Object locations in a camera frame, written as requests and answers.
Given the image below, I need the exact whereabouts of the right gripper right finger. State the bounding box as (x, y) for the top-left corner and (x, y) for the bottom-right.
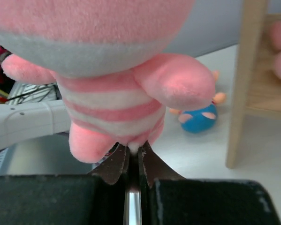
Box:
(138, 141), (185, 188)

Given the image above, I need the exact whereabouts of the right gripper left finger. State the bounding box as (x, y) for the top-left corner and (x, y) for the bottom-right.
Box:
(88, 144), (129, 185)

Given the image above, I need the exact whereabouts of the boy plush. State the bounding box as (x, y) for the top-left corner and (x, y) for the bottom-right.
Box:
(169, 70), (227, 134)

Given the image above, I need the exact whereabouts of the pink frog-eyed plush toy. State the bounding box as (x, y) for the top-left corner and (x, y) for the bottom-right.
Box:
(0, 0), (215, 163)

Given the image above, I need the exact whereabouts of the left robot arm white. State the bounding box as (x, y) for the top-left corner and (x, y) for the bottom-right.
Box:
(0, 100), (70, 150)

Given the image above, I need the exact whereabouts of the wooden two-tier shelf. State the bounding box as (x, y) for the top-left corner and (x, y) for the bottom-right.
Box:
(226, 0), (281, 169)

